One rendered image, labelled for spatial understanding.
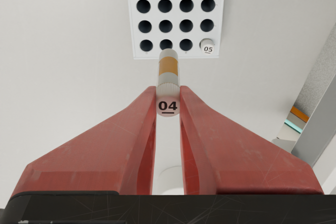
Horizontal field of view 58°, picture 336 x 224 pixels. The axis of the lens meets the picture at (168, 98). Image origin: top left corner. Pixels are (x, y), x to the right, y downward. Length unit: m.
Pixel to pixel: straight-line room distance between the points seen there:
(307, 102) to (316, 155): 1.15
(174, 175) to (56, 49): 0.23
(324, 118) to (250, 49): 0.11
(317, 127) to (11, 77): 0.33
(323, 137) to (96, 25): 0.24
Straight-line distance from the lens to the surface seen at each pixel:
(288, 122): 1.13
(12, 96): 0.42
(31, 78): 0.39
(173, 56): 0.16
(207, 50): 0.29
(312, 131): 0.31
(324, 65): 1.36
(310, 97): 1.43
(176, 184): 0.43
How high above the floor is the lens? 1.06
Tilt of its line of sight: 55 degrees down
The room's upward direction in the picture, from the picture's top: 179 degrees counter-clockwise
